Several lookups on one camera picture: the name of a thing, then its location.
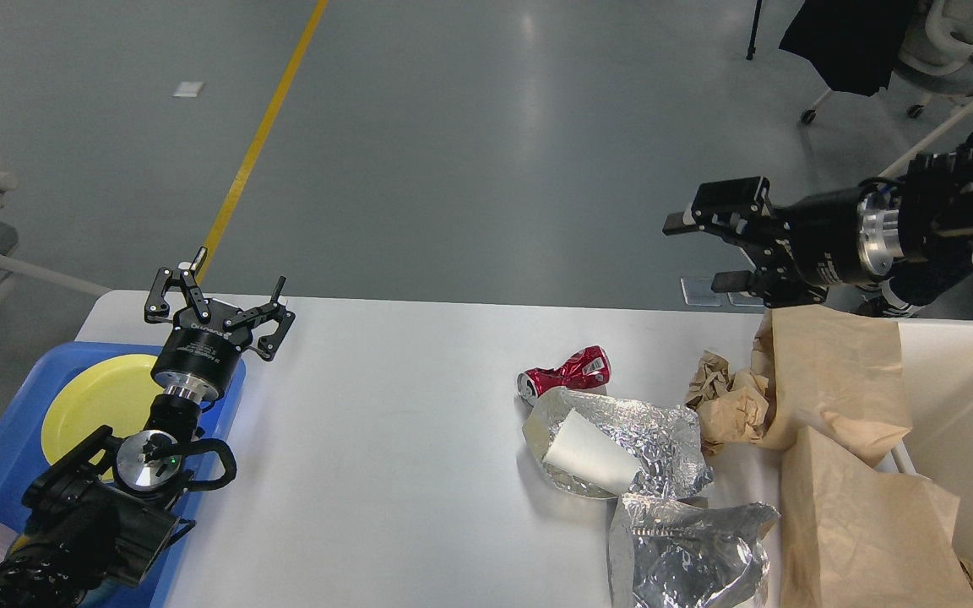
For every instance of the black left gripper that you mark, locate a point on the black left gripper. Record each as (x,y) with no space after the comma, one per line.
(201,355)

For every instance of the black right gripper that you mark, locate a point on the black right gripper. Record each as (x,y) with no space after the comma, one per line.
(845,237)

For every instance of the yellow plastic plate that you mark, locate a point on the yellow plastic plate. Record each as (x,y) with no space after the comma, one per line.
(117,393)

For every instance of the brown paper bag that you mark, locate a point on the brown paper bag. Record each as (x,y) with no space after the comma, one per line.
(839,373)
(855,537)

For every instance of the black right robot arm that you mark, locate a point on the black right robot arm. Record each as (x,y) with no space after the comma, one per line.
(935,203)

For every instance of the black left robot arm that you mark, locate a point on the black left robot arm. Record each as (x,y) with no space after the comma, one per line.
(106,510)

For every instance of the right metal floor plate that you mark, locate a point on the right metal floor plate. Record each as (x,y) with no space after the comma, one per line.
(742,299)

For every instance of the metal floor plate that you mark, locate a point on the metal floor plate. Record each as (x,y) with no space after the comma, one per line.
(742,299)
(698,292)

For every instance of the left metal floor plate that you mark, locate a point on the left metal floor plate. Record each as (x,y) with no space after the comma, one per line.
(698,292)

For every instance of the crumpled brown paper ball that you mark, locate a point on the crumpled brown paper ball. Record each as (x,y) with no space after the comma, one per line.
(732,406)

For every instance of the person in dark jeans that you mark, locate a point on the person in dark jeans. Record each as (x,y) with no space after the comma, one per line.
(913,286)

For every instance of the crushed red soda can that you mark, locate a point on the crushed red soda can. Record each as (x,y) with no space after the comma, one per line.
(586,369)

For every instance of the crumpled silver foil bag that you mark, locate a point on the crumpled silver foil bag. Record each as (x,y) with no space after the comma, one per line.
(665,440)

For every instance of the black jacket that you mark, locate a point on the black jacket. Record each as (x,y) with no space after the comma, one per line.
(852,45)

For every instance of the white paper cup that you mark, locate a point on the white paper cup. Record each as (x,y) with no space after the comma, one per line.
(581,449)

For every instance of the white office chair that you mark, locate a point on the white office chair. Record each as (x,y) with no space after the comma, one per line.
(937,58)

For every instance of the silver foil bag front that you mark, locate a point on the silver foil bag front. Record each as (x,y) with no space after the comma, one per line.
(666,553)

